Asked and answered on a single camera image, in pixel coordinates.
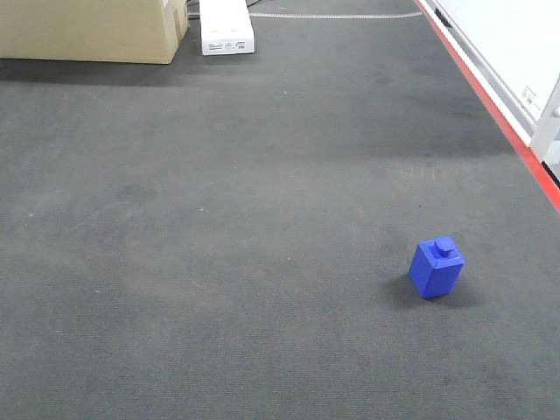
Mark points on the blue plastic block part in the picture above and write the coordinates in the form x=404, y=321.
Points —
x=436, y=267

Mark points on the white long carton box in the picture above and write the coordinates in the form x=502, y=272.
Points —
x=225, y=28

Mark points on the large cardboard box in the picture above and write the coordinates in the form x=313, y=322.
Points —
x=145, y=32

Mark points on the grey metal frame post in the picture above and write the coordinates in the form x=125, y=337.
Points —
x=545, y=140

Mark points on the red conveyor side rail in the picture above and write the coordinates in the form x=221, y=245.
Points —
x=505, y=120

